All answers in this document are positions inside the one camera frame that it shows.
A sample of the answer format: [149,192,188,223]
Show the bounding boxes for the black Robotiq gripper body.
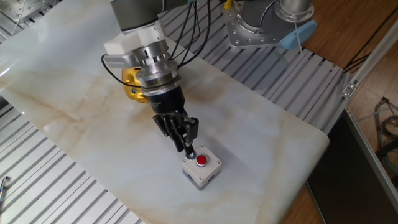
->
[147,85,187,116]

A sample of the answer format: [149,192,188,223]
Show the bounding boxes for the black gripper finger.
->
[152,111,186,153]
[177,111,200,159]

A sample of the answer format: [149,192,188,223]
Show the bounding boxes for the white push button box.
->
[181,144,223,191]

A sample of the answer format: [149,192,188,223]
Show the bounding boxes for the golden piggy bank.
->
[121,67,150,104]

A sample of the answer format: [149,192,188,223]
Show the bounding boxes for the white marble board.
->
[0,0,330,224]

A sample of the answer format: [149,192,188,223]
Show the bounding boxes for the white zip tie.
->
[294,21,304,55]

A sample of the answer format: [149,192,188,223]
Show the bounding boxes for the black side panel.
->
[306,108,398,224]

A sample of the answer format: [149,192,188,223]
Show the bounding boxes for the small metal tool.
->
[0,175,11,206]

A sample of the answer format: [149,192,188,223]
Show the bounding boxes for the silver perforated metal plate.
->
[0,0,55,24]

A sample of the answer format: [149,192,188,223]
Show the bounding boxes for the black camera cable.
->
[101,54,144,88]

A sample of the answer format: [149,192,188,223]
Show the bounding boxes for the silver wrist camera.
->
[104,52,139,70]

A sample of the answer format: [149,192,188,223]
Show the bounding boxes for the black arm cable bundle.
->
[167,0,212,68]

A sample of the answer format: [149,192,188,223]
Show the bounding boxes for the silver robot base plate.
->
[222,0,289,50]

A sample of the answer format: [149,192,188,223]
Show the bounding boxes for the aluminium frame rail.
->
[343,105,398,197]

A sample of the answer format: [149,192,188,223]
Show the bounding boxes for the aluminium rail with bracket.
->
[340,18,398,99]

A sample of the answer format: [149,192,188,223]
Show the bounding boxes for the grey floor cable bundle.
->
[357,96,398,187]

